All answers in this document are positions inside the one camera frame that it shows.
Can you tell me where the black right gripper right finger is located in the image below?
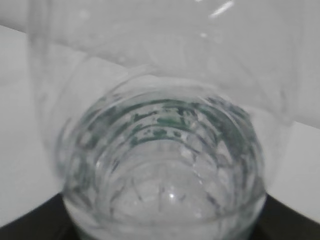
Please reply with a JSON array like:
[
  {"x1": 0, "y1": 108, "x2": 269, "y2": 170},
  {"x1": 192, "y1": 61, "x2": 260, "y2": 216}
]
[{"x1": 254, "y1": 195, "x2": 320, "y2": 240}]

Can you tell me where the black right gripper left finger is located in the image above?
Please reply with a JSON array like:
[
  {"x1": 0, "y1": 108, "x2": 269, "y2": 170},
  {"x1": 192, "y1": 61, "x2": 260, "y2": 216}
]
[{"x1": 0, "y1": 193, "x2": 78, "y2": 240}]

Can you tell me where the clear water bottle green label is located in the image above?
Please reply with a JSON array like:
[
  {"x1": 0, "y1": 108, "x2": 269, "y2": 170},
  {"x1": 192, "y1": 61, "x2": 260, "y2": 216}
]
[{"x1": 27, "y1": 0, "x2": 306, "y2": 240}]

